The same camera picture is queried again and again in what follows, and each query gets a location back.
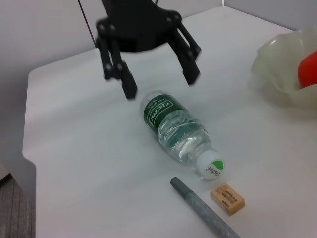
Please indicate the green wavy glass fruit plate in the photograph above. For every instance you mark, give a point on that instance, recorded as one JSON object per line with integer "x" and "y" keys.
{"x": 277, "y": 62}

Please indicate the orange fruit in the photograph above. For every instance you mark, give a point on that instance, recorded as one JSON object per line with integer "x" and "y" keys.
{"x": 309, "y": 72}

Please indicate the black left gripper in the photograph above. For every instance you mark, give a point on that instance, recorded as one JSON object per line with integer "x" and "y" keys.
{"x": 133, "y": 27}

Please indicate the grey marker pen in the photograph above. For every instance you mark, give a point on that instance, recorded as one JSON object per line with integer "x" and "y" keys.
{"x": 198, "y": 205}

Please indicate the small tan eraser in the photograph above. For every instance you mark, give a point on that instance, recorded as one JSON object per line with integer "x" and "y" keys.
{"x": 227, "y": 199}

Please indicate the clear green-label water bottle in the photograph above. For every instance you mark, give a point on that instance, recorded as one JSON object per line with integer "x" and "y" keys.
{"x": 173, "y": 129}

